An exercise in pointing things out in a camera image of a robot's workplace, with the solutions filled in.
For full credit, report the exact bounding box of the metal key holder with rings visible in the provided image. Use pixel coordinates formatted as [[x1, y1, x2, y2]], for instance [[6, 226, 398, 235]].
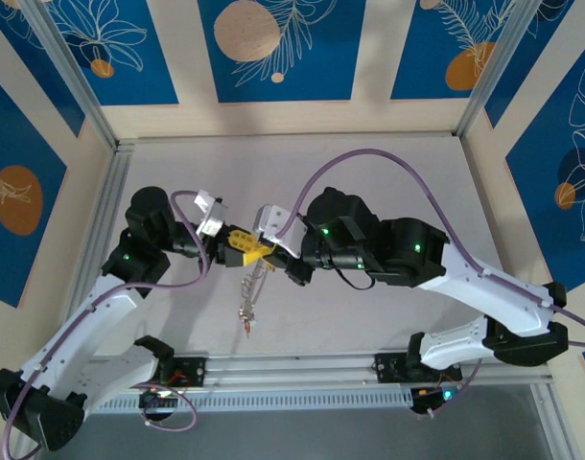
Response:
[[237, 261, 270, 339]]

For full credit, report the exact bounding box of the black base controller box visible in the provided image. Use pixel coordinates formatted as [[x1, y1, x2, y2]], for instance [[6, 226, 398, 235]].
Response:
[[137, 386, 179, 424], [409, 382, 461, 417]]

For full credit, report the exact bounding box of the aluminium side rail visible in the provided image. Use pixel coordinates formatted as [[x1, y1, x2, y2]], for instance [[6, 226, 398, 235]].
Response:
[[76, 143, 133, 351]]

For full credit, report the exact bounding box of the aluminium front rail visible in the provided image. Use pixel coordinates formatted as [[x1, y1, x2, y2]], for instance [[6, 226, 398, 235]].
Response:
[[81, 353, 552, 390]]

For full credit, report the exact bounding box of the grey slotted cable duct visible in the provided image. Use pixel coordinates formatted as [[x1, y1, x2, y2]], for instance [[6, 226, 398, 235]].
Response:
[[83, 386, 414, 414]]

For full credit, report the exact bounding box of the aluminium frame post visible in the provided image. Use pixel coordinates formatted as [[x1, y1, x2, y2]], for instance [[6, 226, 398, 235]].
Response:
[[22, 0, 120, 150], [456, 0, 536, 139], [529, 380, 579, 460]]

